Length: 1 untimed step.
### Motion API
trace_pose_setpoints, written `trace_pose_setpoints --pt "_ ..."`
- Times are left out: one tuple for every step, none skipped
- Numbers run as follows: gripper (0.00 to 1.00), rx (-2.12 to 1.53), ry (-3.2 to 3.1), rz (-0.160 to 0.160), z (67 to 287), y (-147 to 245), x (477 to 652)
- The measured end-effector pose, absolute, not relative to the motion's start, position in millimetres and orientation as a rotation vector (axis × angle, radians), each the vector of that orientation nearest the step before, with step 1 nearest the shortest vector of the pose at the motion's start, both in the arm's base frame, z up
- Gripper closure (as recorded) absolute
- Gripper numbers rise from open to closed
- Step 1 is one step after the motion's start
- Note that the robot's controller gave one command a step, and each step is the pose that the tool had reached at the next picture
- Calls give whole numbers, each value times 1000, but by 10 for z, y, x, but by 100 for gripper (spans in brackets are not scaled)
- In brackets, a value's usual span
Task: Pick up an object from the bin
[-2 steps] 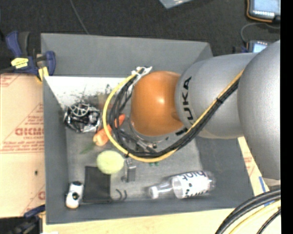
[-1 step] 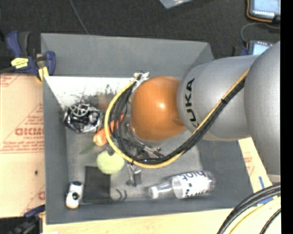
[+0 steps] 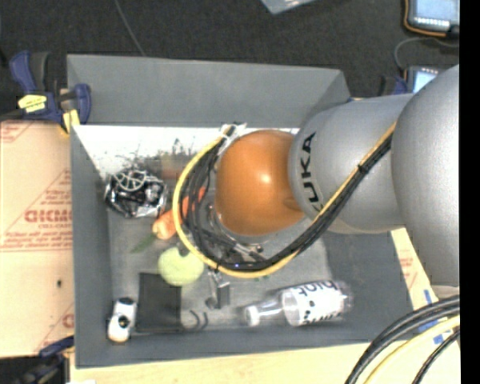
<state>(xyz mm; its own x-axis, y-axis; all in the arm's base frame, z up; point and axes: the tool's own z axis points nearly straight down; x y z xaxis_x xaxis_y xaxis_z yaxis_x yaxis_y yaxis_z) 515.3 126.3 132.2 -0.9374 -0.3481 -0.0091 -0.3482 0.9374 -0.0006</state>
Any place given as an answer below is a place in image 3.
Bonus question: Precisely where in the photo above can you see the white and black toy animal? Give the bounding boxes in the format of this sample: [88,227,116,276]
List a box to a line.
[106,297,138,344]

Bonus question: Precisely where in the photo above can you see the grey metal bin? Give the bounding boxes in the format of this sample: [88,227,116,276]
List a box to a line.
[66,54,415,367]

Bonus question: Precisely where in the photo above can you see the black flat square block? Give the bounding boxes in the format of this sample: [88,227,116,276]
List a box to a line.
[135,272,183,334]

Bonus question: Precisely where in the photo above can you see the brown cardboard board red print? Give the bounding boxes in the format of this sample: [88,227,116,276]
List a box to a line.
[0,118,441,360]

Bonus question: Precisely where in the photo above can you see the yellow-green ball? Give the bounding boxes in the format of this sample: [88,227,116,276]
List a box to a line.
[157,246,206,288]

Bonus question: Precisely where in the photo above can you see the clear plastic bottle white label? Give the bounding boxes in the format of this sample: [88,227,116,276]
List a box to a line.
[242,279,352,328]

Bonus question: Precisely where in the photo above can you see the black and white foil packet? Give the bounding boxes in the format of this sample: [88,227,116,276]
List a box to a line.
[105,167,170,218]

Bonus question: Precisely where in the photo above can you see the orange toy carrot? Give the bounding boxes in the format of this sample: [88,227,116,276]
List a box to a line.
[130,186,207,254]

